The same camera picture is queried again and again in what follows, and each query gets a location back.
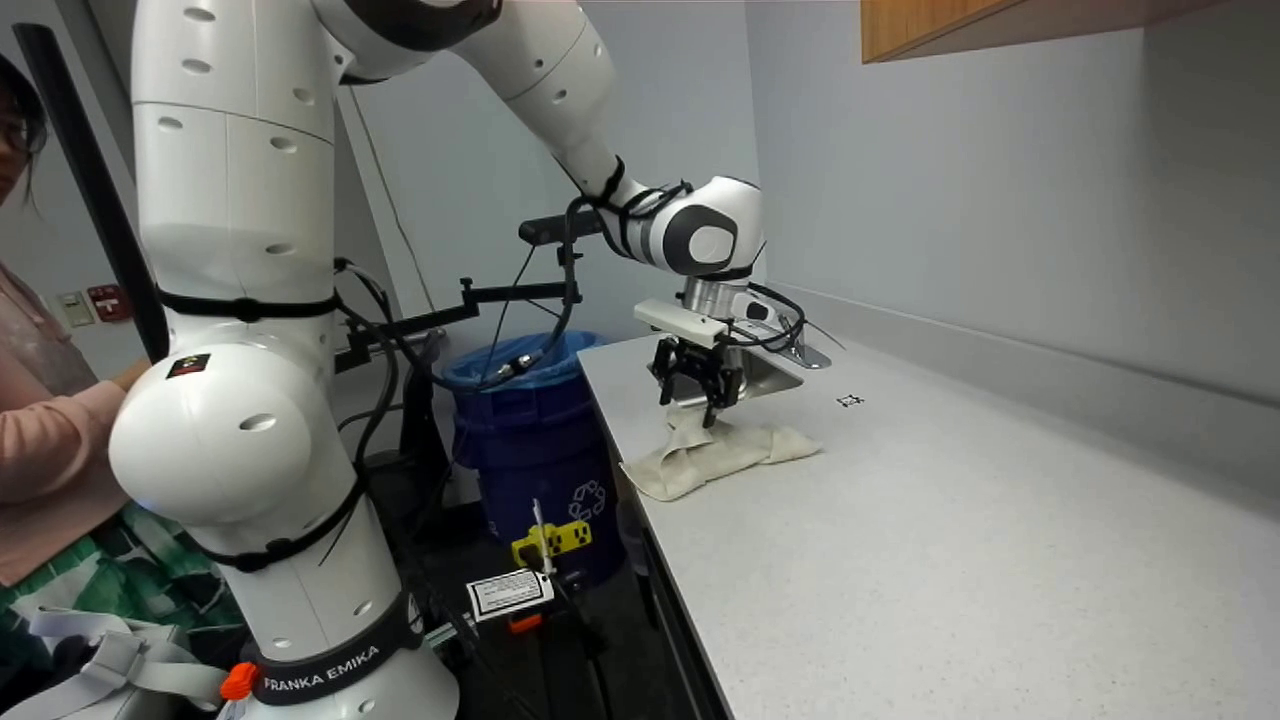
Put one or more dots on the orange round knob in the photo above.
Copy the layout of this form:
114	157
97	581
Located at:
237	681

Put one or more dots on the blue trash bin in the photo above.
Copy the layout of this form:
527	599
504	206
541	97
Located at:
533	440

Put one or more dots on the yellow clamp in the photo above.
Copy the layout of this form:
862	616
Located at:
555	540

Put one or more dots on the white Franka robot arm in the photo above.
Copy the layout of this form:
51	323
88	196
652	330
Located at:
224	440

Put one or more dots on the small red wall sign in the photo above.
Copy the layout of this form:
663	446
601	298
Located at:
108	303

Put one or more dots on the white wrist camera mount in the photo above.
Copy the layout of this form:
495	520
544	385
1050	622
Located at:
681	323

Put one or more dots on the cream stained cloth towel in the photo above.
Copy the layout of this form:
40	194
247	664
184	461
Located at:
722	453

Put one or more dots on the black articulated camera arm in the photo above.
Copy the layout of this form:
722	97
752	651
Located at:
440	312

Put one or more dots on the wooden wall cabinet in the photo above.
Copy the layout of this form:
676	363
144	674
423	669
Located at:
960	22

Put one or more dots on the green patterned fabric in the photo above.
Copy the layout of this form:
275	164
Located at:
123	585

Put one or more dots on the small white wall plate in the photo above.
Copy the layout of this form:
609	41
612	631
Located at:
75	309

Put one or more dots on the black camera on articulated arm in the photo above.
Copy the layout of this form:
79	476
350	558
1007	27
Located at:
544	231

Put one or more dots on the dark base cabinet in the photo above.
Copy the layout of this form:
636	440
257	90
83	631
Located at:
666	641

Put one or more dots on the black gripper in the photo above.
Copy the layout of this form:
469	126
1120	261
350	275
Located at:
699	367

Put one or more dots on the black diagonal pole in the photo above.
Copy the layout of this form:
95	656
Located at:
95	202

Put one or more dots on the person in pink sweater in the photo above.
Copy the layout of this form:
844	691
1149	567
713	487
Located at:
40	440

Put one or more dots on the white label tag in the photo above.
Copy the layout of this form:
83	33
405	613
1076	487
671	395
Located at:
504	599

